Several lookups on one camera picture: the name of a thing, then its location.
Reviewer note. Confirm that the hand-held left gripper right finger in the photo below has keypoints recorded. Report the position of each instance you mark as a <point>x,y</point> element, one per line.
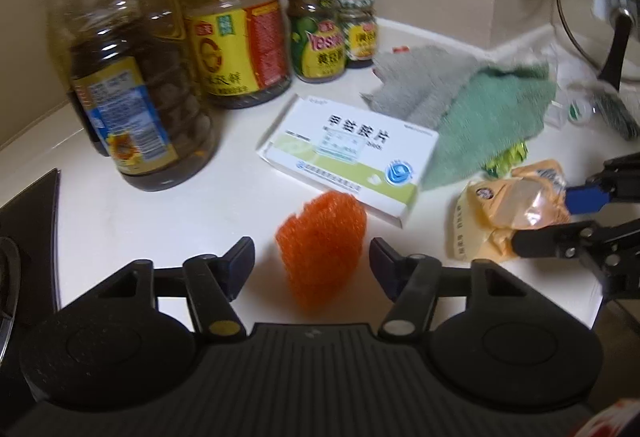
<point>382,267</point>

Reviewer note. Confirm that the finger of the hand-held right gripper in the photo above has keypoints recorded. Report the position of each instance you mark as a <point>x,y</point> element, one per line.
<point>545,242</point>
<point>585,199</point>

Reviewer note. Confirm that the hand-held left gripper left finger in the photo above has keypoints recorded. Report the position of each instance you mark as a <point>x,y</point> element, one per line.
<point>242,267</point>

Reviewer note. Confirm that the yellow snack wrapper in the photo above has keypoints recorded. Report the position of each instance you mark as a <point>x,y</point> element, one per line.
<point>505,217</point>

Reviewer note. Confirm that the orange plastic mesh ball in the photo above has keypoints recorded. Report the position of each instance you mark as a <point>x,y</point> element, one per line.
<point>322,252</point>

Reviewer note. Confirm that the green foil wrapper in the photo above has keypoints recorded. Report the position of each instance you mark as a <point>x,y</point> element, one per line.
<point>507,159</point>

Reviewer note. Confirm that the white green medicine box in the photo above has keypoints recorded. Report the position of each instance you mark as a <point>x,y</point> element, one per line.
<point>345,152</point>

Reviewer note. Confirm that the green dishcloth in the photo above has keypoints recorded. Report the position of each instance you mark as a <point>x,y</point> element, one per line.
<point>490,117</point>

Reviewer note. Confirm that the red and white cloth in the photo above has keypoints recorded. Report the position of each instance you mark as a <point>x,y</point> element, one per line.
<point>617,419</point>

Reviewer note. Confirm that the glass pot lid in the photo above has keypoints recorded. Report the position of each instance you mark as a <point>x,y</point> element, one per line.
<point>617,47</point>

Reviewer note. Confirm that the grey dishcloth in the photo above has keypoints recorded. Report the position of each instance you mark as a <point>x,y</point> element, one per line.
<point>420,82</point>

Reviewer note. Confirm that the oil bottle with blue label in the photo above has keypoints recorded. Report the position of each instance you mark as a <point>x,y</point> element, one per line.
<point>130,107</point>

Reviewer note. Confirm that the black gas stove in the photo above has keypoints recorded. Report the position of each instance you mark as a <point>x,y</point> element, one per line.
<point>30,227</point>

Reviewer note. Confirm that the small checkered lid sauce jar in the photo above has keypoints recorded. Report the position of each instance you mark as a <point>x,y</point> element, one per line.
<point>357,34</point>

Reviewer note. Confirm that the green label sauce jar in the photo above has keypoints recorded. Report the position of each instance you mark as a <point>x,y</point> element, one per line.
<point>317,42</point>

